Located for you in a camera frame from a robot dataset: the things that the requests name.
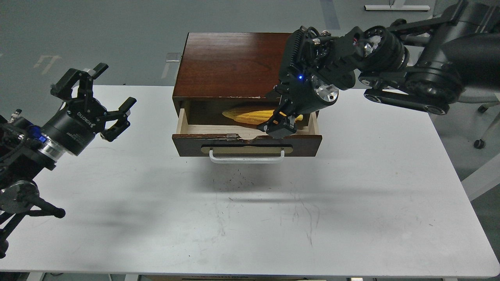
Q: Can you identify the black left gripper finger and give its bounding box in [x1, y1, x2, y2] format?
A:
[100, 97, 136, 142]
[50, 63, 109, 105]

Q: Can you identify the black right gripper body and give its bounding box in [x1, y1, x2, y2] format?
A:
[277, 26, 339, 116]

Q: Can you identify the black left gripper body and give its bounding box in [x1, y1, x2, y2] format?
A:
[42, 98, 106, 155]

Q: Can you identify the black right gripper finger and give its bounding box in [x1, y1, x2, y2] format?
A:
[266, 112, 298, 139]
[264, 87, 288, 103]

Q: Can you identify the yellow corn cob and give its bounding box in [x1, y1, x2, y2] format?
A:
[222, 108, 304, 126]

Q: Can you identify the wooden drawer with white handle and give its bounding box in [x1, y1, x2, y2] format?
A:
[172, 99, 323, 158]

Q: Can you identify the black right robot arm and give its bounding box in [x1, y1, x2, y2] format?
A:
[257, 0, 500, 139]

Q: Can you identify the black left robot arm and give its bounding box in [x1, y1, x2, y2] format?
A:
[0, 63, 136, 258]

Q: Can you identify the dark wooden drawer cabinet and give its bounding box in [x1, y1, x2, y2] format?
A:
[172, 32, 322, 117]

